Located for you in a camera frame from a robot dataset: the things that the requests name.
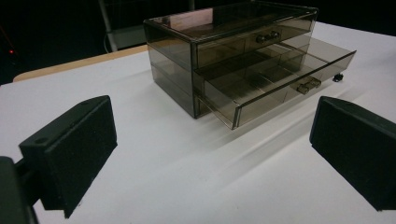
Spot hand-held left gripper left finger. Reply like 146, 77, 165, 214
18, 94, 119, 219

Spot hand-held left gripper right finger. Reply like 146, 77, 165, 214
309, 95, 396, 212

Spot white table cover sheet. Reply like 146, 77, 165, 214
0, 21, 396, 224

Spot wide smoky transparent divided drawer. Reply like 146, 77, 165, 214
193, 36, 358, 131

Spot metal stand with shelf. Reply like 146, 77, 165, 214
98, 0, 148, 53

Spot smoky transparent drawer organizer box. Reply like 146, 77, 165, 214
143, 1, 319, 119

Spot smoky transparent drawer round knobs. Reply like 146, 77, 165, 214
195, 21, 316, 69

